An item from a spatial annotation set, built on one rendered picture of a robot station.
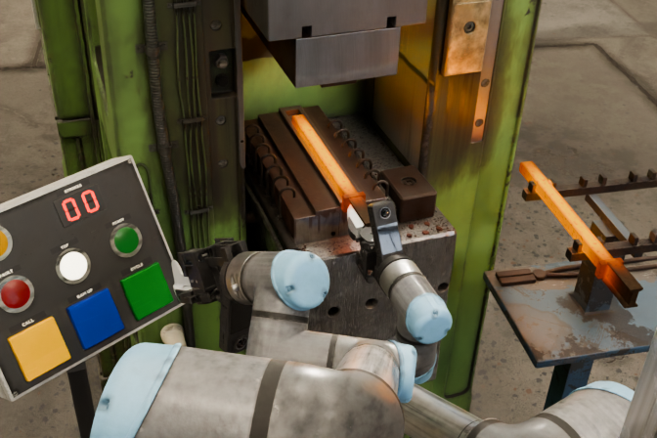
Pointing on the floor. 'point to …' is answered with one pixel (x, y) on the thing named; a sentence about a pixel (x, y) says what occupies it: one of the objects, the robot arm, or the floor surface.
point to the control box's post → (79, 384)
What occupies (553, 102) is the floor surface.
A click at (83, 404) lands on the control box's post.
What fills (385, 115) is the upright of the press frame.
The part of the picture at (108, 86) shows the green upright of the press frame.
